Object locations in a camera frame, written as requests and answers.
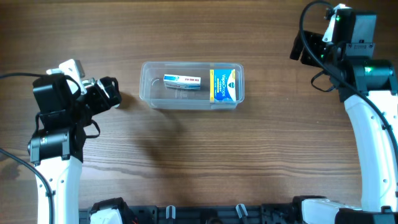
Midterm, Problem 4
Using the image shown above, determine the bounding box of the clear plastic container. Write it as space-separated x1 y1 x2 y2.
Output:
139 61 244 110

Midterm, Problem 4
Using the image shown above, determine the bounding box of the white Panadol box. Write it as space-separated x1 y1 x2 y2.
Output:
164 74 201 90

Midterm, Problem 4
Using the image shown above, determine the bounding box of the blue VapoDrops box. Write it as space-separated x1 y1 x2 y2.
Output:
210 69 236 103

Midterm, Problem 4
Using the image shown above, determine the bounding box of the white spray bottle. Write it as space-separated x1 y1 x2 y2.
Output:
111 102 121 108

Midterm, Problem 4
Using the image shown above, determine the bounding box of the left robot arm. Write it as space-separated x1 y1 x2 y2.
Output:
27 73 122 223

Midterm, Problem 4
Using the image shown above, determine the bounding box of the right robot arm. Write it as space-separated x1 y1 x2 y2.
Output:
290 30 397 223

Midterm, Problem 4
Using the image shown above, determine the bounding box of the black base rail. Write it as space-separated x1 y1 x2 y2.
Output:
79 203 299 224

